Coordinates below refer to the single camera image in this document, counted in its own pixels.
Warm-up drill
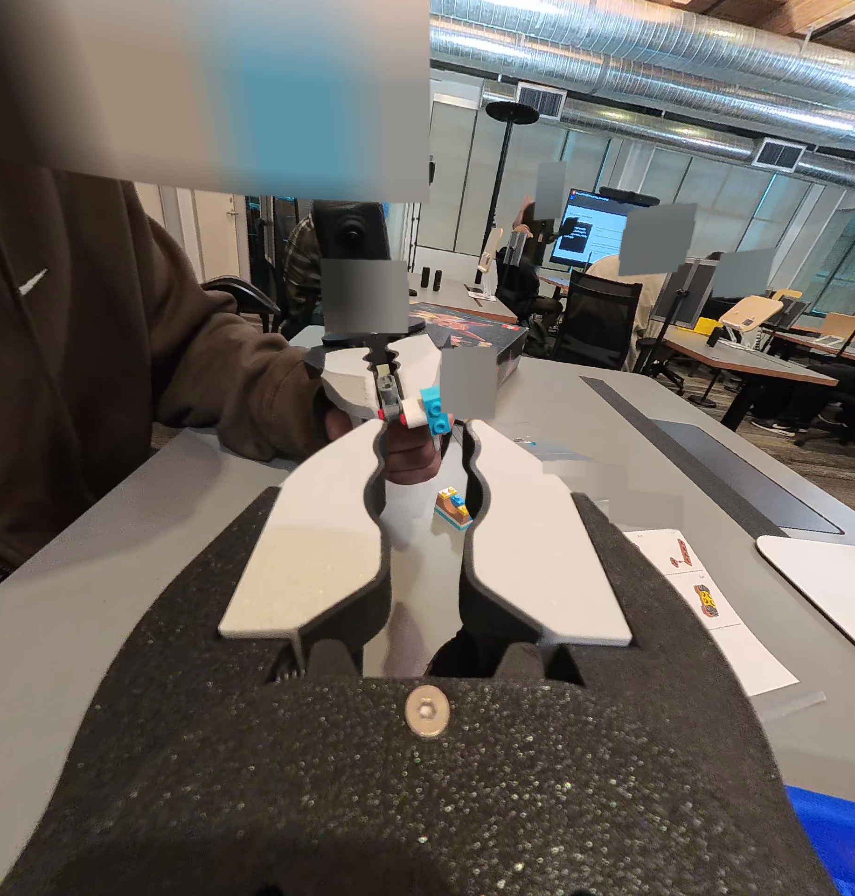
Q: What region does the white rounded board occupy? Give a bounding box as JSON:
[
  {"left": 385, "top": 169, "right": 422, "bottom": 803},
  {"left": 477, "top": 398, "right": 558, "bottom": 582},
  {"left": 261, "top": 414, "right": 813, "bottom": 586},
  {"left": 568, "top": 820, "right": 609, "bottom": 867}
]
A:
[{"left": 756, "top": 534, "right": 855, "bottom": 664}]

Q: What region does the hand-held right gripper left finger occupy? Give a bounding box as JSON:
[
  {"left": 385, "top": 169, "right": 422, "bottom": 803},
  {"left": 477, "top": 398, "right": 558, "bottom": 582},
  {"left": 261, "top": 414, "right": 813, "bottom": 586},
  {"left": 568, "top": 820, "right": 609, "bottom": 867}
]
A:
[{"left": 219, "top": 419, "right": 392, "bottom": 639}]

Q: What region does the large silver air duct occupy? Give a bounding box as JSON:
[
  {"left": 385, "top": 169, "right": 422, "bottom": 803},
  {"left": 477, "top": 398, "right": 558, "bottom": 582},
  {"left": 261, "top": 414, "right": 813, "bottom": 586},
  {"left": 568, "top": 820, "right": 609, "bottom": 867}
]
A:
[{"left": 431, "top": 13, "right": 855, "bottom": 137}]

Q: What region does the silver spiral duct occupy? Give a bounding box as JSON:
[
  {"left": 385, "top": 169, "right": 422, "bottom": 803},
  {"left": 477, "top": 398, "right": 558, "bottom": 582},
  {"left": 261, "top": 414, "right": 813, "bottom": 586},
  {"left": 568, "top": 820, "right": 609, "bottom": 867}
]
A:
[{"left": 482, "top": 77, "right": 855, "bottom": 193}]

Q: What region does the black disc on rod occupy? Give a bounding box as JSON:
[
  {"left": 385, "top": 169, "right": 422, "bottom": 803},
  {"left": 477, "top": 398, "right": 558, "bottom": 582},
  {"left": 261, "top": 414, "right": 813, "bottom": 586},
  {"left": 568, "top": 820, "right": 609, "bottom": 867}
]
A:
[{"left": 483, "top": 100, "right": 542, "bottom": 254}]

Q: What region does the person's left forearm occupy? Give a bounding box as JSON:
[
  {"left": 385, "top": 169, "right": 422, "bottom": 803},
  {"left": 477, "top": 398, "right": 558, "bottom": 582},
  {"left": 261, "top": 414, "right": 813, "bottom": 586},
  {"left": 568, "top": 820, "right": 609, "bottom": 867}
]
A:
[{"left": 154, "top": 308, "right": 332, "bottom": 464}]

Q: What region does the grey monitor on stand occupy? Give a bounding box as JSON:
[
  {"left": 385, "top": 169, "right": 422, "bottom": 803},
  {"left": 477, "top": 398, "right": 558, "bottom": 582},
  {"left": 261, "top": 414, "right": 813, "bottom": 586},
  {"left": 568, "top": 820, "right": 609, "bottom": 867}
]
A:
[{"left": 637, "top": 256, "right": 723, "bottom": 379}]

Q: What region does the blue plastic bin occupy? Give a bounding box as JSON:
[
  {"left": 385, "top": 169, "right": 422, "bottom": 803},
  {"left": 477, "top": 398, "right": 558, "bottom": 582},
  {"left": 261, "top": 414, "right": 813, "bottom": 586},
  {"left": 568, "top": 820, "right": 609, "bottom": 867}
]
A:
[{"left": 784, "top": 784, "right": 855, "bottom": 896}]

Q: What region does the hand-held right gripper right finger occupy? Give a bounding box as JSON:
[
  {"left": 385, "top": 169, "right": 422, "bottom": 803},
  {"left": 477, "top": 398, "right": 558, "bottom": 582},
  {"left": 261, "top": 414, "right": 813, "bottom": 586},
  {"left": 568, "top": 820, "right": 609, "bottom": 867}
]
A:
[{"left": 461, "top": 419, "right": 633, "bottom": 646}]

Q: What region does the printed cardboard box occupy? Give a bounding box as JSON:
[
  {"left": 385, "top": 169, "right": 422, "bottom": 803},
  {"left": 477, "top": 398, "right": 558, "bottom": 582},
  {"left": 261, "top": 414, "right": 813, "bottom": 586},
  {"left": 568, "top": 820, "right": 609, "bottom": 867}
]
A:
[{"left": 406, "top": 301, "right": 529, "bottom": 387}]

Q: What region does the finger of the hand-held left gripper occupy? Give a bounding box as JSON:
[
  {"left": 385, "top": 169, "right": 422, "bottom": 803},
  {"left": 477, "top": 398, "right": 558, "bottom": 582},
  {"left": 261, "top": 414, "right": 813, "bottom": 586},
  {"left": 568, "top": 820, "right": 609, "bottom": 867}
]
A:
[
  {"left": 394, "top": 334, "right": 443, "bottom": 401},
  {"left": 320, "top": 348, "right": 385, "bottom": 427}
]

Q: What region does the computer monitor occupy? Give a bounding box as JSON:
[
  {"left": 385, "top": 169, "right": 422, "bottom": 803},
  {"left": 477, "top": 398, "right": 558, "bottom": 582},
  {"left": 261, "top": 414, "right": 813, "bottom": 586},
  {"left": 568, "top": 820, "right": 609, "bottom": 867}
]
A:
[{"left": 548, "top": 186, "right": 660, "bottom": 268}]

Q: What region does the grey instruction booklet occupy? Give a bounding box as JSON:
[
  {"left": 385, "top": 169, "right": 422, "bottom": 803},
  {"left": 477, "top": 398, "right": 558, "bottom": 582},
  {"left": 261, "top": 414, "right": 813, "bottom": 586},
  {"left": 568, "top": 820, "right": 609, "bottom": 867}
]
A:
[{"left": 497, "top": 420, "right": 827, "bottom": 704}]

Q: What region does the yellow blue brown brick assembly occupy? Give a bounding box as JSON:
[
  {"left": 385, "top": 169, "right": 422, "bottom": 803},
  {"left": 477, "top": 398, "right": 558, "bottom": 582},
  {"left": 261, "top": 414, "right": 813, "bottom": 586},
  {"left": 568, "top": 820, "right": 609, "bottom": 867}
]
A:
[{"left": 433, "top": 485, "right": 474, "bottom": 534}]

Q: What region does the person's brown jacket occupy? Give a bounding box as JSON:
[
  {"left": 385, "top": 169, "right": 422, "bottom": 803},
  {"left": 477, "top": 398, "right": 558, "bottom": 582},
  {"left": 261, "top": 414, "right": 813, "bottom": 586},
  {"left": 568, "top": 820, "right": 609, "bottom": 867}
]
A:
[{"left": 0, "top": 164, "right": 295, "bottom": 599}]

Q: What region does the teal brick with red pin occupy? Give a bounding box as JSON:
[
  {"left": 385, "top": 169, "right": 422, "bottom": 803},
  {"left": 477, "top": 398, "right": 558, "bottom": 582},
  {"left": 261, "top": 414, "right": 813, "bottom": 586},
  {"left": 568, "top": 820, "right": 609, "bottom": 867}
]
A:
[{"left": 377, "top": 386, "right": 451, "bottom": 436}]

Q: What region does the wooden-edged table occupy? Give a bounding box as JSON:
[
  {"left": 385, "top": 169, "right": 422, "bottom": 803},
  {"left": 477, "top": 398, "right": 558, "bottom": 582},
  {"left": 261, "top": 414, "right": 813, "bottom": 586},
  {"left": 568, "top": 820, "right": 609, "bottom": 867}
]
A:
[
  {"left": 660, "top": 323, "right": 840, "bottom": 434},
  {"left": 406, "top": 269, "right": 521, "bottom": 324}
]

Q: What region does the person's left hand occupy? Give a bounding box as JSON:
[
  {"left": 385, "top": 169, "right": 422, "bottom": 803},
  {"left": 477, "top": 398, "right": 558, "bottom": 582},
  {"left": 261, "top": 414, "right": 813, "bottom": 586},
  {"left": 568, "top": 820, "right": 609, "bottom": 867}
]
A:
[{"left": 327, "top": 406, "right": 444, "bottom": 485}]

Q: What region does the black office chair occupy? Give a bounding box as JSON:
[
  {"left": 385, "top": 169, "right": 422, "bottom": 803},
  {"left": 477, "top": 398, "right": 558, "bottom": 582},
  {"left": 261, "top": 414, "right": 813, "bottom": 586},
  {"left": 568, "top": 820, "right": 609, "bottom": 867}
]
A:
[
  {"left": 201, "top": 275, "right": 283, "bottom": 336},
  {"left": 552, "top": 269, "right": 644, "bottom": 371}
]

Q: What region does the dark desk cable cover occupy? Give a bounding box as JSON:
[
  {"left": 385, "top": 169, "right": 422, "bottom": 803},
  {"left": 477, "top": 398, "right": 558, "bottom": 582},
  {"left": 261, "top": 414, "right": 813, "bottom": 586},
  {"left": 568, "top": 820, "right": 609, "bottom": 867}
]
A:
[{"left": 580, "top": 375, "right": 846, "bottom": 539}]

